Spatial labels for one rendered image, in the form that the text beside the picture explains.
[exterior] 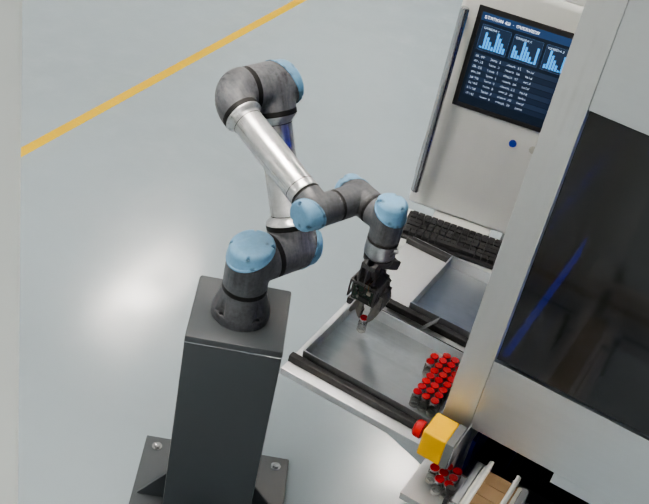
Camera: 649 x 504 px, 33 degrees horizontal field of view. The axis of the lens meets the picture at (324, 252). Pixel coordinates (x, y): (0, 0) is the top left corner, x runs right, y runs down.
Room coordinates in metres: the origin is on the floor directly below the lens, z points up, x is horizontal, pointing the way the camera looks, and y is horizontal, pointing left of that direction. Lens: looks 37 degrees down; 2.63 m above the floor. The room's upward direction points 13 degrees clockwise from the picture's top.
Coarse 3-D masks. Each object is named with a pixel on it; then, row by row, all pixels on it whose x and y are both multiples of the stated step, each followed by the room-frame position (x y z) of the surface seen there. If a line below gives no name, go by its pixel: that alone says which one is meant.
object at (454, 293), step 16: (448, 272) 2.37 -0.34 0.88; (464, 272) 2.38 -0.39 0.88; (480, 272) 2.37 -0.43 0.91; (432, 288) 2.28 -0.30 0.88; (448, 288) 2.30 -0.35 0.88; (464, 288) 2.32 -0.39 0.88; (480, 288) 2.33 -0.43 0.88; (416, 304) 2.16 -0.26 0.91; (432, 304) 2.22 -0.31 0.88; (448, 304) 2.23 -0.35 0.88; (464, 304) 2.25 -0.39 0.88; (448, 320) 2.13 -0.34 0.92; (464, 320) 2.18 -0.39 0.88
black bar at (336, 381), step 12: (288, 360) 1.89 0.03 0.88; (300, 360) 1.88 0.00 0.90; (312, 372) 1.86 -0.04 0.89; (324, 372) 1.86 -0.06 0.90; (336, 384) 1.84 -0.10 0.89; (348, 384) 1.83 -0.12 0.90; (360, 396) 1.81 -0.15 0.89; (372, 396) 1.81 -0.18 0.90; (384, 408) 1.79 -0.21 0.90; (396, 408) 1.79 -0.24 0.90; (396, 420) 1.77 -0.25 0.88; (408, 420) 1.76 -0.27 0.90
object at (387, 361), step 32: (352, 320) 2.08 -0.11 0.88; (384, 320) 2.10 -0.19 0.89; (320, 352) 1.94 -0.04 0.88; (352, 352) 1.97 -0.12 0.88; (384, 352) 1.99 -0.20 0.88; (416, 352) 2.02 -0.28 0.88; (448, 352) 2.03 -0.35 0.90; (384, 384) 1.88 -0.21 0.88; (416, 384) 1.90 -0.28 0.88; (416, 416) 1.78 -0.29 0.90
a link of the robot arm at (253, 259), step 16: (240, 240) 2.13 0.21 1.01; (256, 240) 2.14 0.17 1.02; (272, 240) 2.15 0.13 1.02; (240, 256) 2.08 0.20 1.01; (256, 256) 2.08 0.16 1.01; (272, 256) 2.11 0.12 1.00; (224, 272) 2.11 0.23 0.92; (240, 272) 2.07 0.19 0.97; (256, 272) 2.08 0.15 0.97; (272, 272) 2.11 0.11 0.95; (240, 288) 2.07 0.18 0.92; (256, 288) 2.08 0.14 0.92
